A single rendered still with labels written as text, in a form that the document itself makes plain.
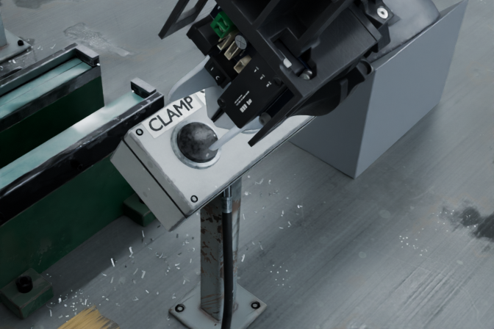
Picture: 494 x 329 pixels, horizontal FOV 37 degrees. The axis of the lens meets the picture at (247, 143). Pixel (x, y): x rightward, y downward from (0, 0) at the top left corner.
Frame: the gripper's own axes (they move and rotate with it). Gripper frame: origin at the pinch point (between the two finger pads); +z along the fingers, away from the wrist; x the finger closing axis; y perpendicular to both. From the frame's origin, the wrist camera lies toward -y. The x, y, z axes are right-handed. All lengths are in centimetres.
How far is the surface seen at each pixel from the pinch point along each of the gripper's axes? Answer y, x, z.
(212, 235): -3.6, 5.6, 18.9
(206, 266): -3.6, 7.4, 23.4
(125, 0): -38, -31, 55
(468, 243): -29.7, 24.1, 22.5
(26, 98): -5.0, -17.9, 33.4
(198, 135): 0.0, -0.3, 5.1
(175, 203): 3.6, 2.3, 7.1
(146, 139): 2.9, -2.2, 5.9
